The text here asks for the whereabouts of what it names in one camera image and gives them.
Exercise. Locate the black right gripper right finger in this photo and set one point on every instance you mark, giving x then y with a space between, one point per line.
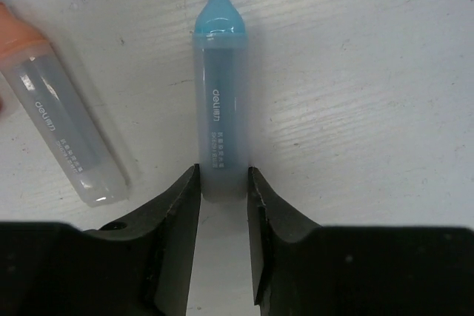
300 267

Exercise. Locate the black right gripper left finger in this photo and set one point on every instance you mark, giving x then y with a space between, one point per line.
138 264

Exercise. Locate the light blue highlighter body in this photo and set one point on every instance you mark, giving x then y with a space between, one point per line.
220 67

